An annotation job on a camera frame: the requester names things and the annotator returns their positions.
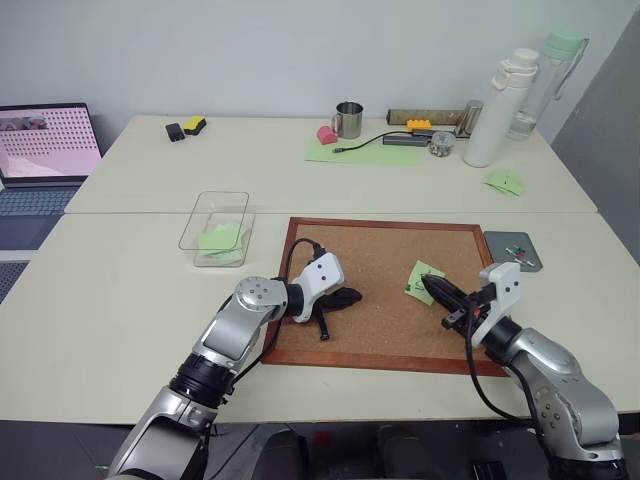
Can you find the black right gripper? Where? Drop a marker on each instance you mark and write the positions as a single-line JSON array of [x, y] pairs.
[[462, 314]]

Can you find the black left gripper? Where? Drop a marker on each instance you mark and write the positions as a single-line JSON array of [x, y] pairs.
[[336, 300]]

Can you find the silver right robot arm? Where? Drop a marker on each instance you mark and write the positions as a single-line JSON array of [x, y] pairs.
[[560, 380]]

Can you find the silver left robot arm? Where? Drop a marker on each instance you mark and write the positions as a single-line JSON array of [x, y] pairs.
[[225, 340]]

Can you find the green sticky note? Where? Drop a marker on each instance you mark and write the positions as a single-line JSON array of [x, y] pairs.
[[416, 284]]

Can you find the grey metal tray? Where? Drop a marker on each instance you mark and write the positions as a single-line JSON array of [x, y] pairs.
[[505, 240]]

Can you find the clear plastic box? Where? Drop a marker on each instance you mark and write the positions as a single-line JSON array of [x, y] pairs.
[[220, 235]]

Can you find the wood-framed cork board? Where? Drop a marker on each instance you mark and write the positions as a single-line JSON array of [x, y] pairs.
[[380, 295]]

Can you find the red pushpin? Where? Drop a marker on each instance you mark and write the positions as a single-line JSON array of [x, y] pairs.
[[520, 253]]

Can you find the silver pushpin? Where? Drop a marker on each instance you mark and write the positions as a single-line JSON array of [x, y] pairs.
[[527, 260]]

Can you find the folded green paper notes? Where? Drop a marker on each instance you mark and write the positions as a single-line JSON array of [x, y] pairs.
[[504, 182]]

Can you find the green notes pile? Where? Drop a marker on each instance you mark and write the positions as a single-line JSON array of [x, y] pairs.
[[220, 241]]

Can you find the clear jar of pins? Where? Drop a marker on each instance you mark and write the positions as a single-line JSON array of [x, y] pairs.
[[441, 145]]

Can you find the grey usb hub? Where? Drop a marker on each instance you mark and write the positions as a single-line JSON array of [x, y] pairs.
[[405, 140]]

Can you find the large green paper sheet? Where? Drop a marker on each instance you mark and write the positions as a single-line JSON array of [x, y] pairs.
[[360, 156]]

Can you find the yellow toy brick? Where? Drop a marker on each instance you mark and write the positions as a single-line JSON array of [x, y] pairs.
[[419, 126]]

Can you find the white water bottle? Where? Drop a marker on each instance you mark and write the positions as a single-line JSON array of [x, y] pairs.
[[492, 115]]

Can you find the steel mug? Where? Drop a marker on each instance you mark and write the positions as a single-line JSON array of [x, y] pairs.
[[350, 120]]

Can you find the clear bottle green lid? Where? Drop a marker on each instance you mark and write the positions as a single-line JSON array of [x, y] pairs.
[[545, 85]]

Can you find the yellow and black sponge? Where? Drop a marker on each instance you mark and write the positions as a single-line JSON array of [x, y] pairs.
[[195, 126]]

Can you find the black rectangular eraser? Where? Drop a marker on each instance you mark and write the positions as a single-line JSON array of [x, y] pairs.
[[175, 132]]

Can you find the black perforated panel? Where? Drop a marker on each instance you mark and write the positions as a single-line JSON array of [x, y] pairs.
[[10, 277]]

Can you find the grey laptop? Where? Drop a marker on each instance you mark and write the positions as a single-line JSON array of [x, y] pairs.
[[40, 150]]

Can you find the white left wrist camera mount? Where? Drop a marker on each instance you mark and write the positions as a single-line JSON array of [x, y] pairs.
[[322, 275]]

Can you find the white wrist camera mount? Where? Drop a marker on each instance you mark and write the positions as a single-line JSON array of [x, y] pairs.
[[322, 275], [502, 290]]

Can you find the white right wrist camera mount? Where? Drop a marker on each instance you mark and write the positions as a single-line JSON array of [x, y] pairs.
[[502, 290]]

